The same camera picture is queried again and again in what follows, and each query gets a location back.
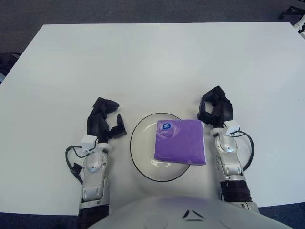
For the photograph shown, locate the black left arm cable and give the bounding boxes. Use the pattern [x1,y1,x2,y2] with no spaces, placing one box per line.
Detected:
[65,140,98,186]

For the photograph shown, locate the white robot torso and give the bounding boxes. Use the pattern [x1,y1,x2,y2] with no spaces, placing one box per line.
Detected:
[85,194,305,229]

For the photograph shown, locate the white plate black rim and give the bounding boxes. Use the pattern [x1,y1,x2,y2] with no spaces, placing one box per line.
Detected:
[130,113,194,183]

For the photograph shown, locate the black bag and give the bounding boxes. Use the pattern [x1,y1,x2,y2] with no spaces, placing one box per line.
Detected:
[0,52,22,72]

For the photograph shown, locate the purple tissue paper pack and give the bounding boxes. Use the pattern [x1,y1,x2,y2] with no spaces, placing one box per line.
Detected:
[153,119,206,166]

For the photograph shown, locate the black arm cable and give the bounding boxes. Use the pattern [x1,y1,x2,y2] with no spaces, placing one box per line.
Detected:
[65,140,98,186]
[234,130,254,172]

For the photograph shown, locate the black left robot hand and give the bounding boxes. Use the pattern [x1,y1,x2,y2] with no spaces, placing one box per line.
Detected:
[86,96,127,144]

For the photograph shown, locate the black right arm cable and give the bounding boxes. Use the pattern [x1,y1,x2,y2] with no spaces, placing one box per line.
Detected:
[234,130,254,172]

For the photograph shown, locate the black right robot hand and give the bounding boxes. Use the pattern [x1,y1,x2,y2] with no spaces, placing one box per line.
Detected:
[196,85,234,129]

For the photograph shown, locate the black office chair base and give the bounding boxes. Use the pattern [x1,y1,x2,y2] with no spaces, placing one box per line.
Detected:
[278,6,305,20]

